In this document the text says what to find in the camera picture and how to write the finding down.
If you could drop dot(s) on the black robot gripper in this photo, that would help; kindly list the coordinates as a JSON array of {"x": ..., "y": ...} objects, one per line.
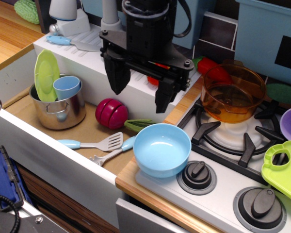
[{"x": 146, "y": 46}]

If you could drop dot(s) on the light blue plastic bowl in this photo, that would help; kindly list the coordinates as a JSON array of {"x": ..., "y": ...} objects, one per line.
[{"x": 162, "y": 150}]

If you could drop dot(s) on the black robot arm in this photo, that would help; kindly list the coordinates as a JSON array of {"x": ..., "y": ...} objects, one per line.
[{"x": 152, "y": 7}]

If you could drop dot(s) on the magenta toy beet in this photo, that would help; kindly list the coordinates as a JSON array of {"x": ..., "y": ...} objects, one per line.
[{"x": 114, "y": 115}]

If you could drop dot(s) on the grey toy faucet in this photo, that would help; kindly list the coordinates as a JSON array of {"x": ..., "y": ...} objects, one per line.
[{"x": 110, "y": 20}]

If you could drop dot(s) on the red toy pepper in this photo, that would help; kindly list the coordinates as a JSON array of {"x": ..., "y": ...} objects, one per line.
[{"x": 208, "y": 66}]

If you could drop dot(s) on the light blue plastic cup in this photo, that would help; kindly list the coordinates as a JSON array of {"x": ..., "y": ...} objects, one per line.
[{"x": 66, "y": 87}]

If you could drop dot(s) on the steel toy pot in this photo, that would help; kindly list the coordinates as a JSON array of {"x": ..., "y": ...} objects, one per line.
[{"x": 60, "y": 114}]

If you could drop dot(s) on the orange transparent plastic pot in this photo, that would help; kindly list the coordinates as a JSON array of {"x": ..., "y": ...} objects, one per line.
[{"x": 232, "y": 92}]

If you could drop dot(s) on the white toy mixer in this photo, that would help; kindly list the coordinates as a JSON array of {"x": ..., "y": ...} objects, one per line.
[{"x": 69, "y": 19}]

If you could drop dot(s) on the green plastic plate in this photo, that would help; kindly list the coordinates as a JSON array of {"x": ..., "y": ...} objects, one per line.
[{"x": 45, "y": 74}]

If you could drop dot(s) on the left black stove knob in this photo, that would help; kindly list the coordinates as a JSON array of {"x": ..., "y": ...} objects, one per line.
[{"x": 197, "y": 178}]

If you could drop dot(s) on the black stove knob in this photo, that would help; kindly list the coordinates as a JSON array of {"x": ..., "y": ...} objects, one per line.
[
  {"x": 197, "y": 178},
  {"x": 259, "y": 210}
]

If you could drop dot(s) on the black stove burner grate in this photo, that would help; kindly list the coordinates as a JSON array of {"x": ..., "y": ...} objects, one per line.
[{"x": 238, "y": 146}]

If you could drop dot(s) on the blue toy microwave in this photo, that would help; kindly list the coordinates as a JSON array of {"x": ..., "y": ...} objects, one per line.
[{"x": 263, "y": 40}]

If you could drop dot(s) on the green knitted cloth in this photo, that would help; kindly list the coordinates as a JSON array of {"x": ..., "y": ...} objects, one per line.
[{"x": 27, "y": 10}]

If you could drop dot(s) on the dark green round sponge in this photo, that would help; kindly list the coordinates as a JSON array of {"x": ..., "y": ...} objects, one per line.
[{"x": 279, "y": 92}]

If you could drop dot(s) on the blue plastic case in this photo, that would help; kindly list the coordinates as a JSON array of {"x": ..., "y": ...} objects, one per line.
[{"x": 11, "y": 183}]

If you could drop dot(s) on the green plastic cutting board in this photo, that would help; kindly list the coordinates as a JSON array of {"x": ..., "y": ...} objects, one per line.
[{"x": 278, "y": 176}]

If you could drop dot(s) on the right black stove knob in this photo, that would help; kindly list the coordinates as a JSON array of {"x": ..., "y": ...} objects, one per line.
[{"x": 259, "y": 210}]

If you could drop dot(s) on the blue handled toy pasta fork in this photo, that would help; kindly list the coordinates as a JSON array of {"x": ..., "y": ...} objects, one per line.
[{"x": 127, "y": 145}]

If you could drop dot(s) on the blue handled toy spatula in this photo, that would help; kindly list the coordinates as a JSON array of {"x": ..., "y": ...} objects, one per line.
[{"x": 110, "y": 143}]

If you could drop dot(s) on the blue handled toy knife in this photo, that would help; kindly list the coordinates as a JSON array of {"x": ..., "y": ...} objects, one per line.
[{"x": 60, "y": 40}]

